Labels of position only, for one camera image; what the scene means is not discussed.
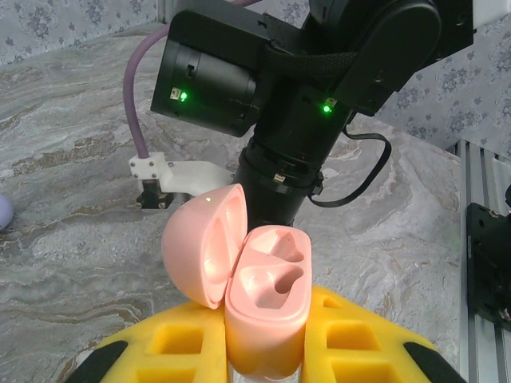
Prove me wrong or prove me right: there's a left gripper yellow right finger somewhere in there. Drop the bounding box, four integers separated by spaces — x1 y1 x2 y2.
301 285 466 383

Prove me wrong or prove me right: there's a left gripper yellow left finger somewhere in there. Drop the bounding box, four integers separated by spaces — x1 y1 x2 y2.
71 301 228 383

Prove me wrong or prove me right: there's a pink earbud charging case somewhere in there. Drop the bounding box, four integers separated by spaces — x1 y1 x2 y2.
161 183 312 383

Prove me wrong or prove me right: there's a purple earbud charging case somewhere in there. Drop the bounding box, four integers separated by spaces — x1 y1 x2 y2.
0 194 16 231

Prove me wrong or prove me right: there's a thin black right gripper cable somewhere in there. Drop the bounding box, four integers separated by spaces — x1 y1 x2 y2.
309 129 392 207

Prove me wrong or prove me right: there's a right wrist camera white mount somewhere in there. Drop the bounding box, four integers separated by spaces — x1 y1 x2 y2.
128 152 232 211

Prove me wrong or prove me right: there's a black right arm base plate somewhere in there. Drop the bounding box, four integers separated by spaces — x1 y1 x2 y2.
465 202 511 334

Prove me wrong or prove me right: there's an aluminium frame corner post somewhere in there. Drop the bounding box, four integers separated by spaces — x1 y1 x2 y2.
157 0 176 25

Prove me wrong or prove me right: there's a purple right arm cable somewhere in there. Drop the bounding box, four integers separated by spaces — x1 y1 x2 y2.
123 0 256 160

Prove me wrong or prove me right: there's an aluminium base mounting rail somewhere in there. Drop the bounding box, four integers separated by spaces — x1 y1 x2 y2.
454 139 511 383

